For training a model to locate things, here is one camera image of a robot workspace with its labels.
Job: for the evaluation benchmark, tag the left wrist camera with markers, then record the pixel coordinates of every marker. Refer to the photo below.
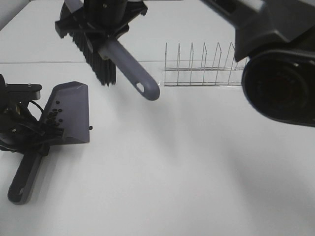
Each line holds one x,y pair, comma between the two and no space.
19,92

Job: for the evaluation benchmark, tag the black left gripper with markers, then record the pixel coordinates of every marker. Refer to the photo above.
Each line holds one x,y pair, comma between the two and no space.
21,132

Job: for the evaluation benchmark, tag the grey hand brush black bristles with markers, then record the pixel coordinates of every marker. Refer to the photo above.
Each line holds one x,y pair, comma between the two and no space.
106,55

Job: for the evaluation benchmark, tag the pile of coffee beans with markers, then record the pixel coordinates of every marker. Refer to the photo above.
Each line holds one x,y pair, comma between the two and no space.
54,112

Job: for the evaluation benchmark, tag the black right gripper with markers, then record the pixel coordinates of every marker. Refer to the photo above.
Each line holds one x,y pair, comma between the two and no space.
115,15

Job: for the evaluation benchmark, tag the grey plastic dustpan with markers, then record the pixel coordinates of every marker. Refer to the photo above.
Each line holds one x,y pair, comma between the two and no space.
75,101

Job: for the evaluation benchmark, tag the metal wire dish rack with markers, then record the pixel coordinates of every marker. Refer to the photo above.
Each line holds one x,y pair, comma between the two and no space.
217,70

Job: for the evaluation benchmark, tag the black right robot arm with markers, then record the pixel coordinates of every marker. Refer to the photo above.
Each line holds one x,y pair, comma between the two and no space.
277,36

